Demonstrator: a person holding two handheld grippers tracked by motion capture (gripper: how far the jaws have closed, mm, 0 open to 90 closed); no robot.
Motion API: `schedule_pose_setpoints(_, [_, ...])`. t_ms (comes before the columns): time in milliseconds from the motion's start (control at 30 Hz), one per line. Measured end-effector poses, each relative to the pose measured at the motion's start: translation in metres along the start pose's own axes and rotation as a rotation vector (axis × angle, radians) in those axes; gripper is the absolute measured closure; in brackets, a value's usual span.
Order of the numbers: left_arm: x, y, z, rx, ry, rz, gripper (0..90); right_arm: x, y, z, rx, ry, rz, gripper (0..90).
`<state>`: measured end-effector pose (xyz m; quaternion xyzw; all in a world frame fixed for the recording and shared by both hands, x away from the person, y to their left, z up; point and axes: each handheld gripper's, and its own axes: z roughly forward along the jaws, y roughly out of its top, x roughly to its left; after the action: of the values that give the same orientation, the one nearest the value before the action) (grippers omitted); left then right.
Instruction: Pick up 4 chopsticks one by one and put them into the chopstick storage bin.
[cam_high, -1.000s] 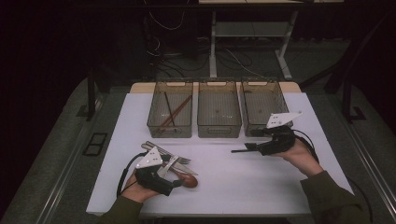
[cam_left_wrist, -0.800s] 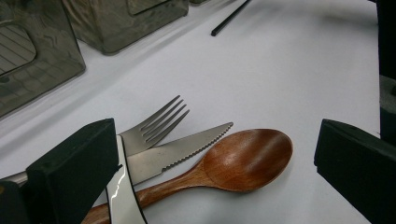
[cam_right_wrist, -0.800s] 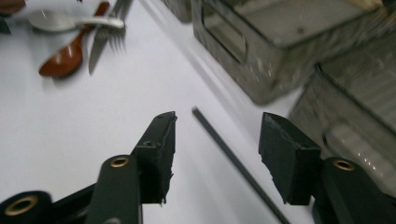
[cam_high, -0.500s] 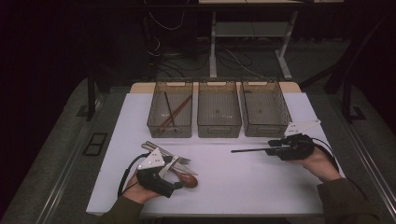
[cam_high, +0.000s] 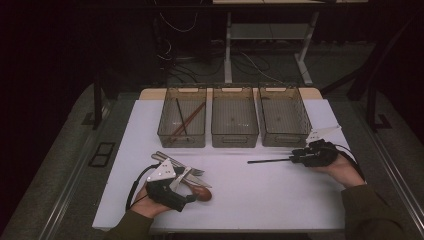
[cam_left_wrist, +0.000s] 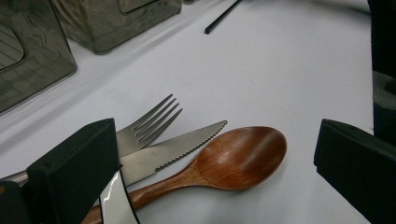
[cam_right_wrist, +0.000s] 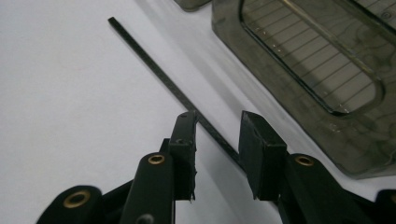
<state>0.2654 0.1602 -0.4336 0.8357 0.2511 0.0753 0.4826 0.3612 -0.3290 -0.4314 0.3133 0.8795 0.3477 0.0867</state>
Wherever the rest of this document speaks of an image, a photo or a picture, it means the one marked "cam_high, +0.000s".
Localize left hand-held gripper cable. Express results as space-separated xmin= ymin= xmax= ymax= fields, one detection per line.
xmin=125 ymin=163 xmax=161 ymax=212

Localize black floor outlet frame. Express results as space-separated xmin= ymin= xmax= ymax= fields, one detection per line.
xmin=88 ymin=142 xmax=116 ymax=168

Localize right hand-held gripper cable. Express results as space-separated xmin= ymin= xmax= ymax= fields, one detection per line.
xmin=333 ymin=143 xmax=366 ymax=183

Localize black chopstick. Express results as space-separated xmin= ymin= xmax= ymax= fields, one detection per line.
xmin=247 ymin=158 xmax=294 ymax=165
xmin=175 ymin=97 xmax=188 ymax=136

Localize metal forks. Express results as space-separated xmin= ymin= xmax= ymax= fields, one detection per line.
xmin=150 ymin=153 xmax=213 ymax=189

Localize brown wooden chopstick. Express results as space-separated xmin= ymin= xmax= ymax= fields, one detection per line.
xmin=173 ymin=101 xmax=207 ymax=138
xmin=169 ymin=103 xmax=205 ymax=143

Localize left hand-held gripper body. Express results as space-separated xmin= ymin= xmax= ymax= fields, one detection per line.
xmin=145 ymin=158 xmax=188 ymax=213

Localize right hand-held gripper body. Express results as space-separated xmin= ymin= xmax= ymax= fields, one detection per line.
xmin=303 ymin=124 xmax=343 ymax=168

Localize white table mat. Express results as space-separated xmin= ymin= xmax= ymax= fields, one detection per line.
xmin=92 ymin=98 xmax=368 ymax=233

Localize hand-held gripper cable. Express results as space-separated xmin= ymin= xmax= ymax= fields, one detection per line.
xmin=125 ymin=163 xmax=161 ymax=212
xmin=333 ymin=143 xmax=366 ymax=183

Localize person's right hand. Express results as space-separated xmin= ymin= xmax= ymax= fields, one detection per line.
xmin=311 ymin=153 xmax=366 ymax=189

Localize black metal stand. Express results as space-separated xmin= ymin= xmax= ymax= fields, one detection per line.
xmin=365 ymin=83 xmax=393 ymax=132
xmin=81 ymin=71 xmax=111 ymax=131

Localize white floor cable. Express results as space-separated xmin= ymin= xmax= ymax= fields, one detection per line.
xmin=240 ymin=51 xmax=284 ymax=84

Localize brown wooden spoon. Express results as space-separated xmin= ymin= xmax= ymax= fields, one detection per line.
xmin=186 ymin=185 xmax=213 ymax=203

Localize white ceramic spoon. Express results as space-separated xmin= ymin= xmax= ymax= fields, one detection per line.
xmin=169 ymin=165 xmax=193 ymax=193

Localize hanging white cable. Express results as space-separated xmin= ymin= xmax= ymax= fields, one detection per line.
xmin=159 ymin=11 xmax=198 ymax=34

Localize metal fork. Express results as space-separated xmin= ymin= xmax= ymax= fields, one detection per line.
xmin=155 ymin=150 xmax=205 ymax=177

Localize person's left hand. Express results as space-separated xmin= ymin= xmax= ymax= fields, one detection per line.
xmin=129 ymin=184 xmax=173 ymax=220

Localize metal floor rail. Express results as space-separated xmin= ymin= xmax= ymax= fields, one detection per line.
xmin=361 ymin=116 xmax=424 ymax=231
xmin=38 ymin=103 xmax=113 ymax=240

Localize tangle of black floor cables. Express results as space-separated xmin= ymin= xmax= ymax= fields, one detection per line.
xmin=154 ymin=33 xmax=272 ymax=84

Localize smoky transparent plastic basket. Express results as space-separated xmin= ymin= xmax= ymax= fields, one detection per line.
xmin=211 ymin=87 xmax=260 ymax=149
xmin=258 ymin=85 xmax=315 ymax=148
xmin=157 ymin=87 xmax=208 ymax=149

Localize white-legged desk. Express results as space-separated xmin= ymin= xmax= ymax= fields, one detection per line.
xmin=212 ymin=0 xmax=369 ymax=86

